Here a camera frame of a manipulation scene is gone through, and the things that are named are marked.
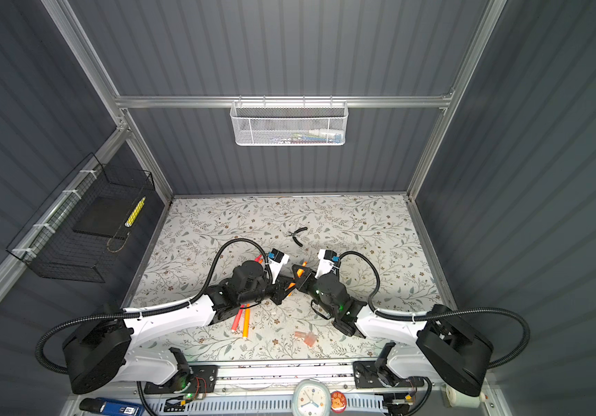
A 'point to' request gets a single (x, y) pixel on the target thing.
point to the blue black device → (108, 406)
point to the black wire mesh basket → (79, 232)
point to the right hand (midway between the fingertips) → (293, 270)
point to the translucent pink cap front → (309, 338)
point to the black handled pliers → (294, 236)
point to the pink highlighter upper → (257, 258)
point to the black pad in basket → (107, 216)
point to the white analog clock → (311, 397)
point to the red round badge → (338, 401)
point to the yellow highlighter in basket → (134, 213)
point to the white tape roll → (458, 399)
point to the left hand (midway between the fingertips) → (299, 282)
